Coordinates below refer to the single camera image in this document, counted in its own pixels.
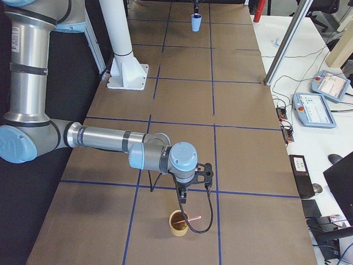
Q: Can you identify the red cylinder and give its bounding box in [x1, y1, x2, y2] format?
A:
[253, 0, 267, 23]

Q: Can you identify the blue ribbed cup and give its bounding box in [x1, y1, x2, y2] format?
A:
[191, 13, 202, 32]

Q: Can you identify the far teach pendant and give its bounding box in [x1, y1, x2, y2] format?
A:
[311, 70, 350, 103]

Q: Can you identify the pink chopstick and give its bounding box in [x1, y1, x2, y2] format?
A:
[173, 216, 202, 224]

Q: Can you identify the yellow wooden cup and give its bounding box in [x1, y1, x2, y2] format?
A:
[169, 210, 189, 237]

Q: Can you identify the near teach pendant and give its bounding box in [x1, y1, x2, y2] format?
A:
[292, 93, 336, 129]

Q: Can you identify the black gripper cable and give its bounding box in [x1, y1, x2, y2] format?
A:
[178, 182, 214, 233]

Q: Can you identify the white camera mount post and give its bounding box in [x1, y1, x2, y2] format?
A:
[99, 0, 149, 91]

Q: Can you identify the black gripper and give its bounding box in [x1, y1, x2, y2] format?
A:
[175, 182, 191, 204]

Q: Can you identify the black power box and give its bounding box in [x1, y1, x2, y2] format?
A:
[288, 155, 315, 199]

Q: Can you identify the aluminium frame post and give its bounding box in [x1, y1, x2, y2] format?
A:
[264, 0, 313, 86]

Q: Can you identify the teach pendant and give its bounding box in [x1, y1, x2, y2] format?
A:
[311, 70, 350, 103]
[292, 93, 336, 129]

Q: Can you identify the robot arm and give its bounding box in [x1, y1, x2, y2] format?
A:
[1, 1, 198, 203]

